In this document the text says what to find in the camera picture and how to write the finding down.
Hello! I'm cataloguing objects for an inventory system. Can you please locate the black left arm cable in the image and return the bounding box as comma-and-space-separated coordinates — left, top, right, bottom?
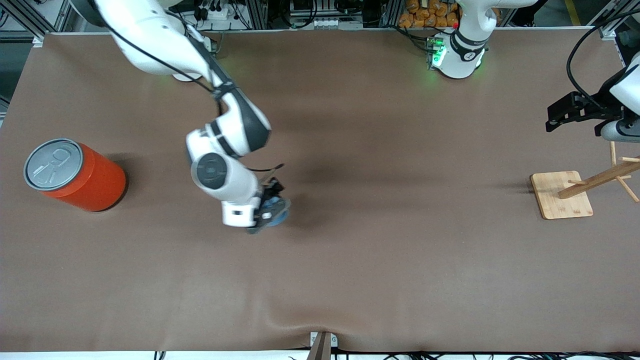
566, 9, 640, 108

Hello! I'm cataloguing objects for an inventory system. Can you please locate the aluminium frame profile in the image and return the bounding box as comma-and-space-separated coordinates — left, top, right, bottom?
0, 0, 76, 47
590, 0, 640, 41

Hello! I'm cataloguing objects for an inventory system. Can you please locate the orange can-shaped container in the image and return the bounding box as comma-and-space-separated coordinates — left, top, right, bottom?
23, 138, 128, 213

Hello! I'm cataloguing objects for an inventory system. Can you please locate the brown table cover mat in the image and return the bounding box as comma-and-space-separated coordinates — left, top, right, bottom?
0, 27, 640, 354

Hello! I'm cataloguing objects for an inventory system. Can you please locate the wooden mug tree stand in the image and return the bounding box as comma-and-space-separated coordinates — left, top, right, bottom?
530, 141, 640, 221

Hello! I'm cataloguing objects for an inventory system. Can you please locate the metal table edge bracket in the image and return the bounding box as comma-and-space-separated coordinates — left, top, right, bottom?
306, 331, 339, 360

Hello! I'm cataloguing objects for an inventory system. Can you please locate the light blue plastic cup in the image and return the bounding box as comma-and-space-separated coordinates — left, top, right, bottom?
261, 196, 292, 229

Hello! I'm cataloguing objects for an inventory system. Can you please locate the white power strip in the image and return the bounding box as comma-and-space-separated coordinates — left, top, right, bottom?
197, 4, 236, 22

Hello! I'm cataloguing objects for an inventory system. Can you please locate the bag of orange snacks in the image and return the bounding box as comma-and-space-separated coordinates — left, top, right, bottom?
398, 0, 460, 29

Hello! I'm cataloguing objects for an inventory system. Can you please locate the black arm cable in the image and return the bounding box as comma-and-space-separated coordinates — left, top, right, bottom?
92, 0, 286, 174
566, 9, 640, 108

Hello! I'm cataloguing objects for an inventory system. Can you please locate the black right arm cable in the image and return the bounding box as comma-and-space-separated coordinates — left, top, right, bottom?
92, 0, 286, 174

